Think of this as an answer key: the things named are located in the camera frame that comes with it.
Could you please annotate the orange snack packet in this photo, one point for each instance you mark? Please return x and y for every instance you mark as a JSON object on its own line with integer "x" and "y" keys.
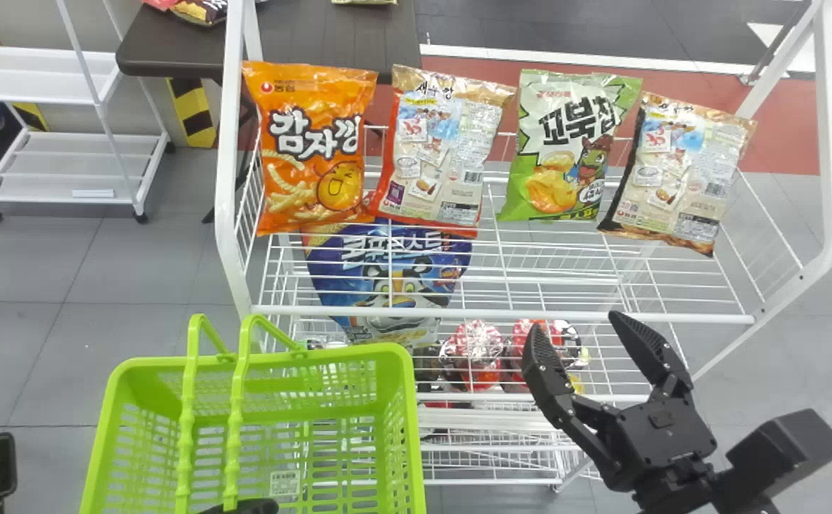
{"x": 308, "y": 143}

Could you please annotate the yellow black striped post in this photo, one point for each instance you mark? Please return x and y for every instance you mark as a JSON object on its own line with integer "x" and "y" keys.
{"x": 193, "y": 111}

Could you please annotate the green snack packet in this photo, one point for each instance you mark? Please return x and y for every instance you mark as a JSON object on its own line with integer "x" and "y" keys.
{"x": 565, "y": 143}

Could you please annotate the dark side table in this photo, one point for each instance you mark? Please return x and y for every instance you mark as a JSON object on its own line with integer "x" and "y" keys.
{"x": 316, "y": 36}

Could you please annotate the white shelf trolley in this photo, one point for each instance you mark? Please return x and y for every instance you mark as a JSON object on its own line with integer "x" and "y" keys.
{"x": 66, "y": 75}

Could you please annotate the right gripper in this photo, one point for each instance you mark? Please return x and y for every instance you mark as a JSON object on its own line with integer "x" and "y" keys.
{"x": 662, "y": 437}

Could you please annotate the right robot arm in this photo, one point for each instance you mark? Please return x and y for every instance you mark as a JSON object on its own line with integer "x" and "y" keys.
{"x": 676, "y": 501}

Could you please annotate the green basket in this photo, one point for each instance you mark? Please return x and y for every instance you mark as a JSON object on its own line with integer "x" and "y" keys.
{"x": 330, "y": 428}

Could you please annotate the beige snack packet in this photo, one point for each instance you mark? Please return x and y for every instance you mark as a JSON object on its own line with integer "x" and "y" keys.
{"x": 437, "y": 150}
{"x": 680, "y": 171}

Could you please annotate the blue cereal bag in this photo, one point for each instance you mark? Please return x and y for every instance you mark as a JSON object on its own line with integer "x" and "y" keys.
{"x": 387, "y": 268}

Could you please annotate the red noodle cup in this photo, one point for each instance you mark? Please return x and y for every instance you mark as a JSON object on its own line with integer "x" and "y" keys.
{"x": 473, "y": 353}
{"x": 565, "y": 339}

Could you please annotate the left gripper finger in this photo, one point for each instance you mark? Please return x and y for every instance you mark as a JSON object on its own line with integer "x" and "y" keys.
{"x": 241, "y": 507}

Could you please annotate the brown snack packet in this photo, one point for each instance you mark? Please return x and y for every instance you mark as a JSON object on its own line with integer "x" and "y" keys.
{"x": 201, "y": 10}

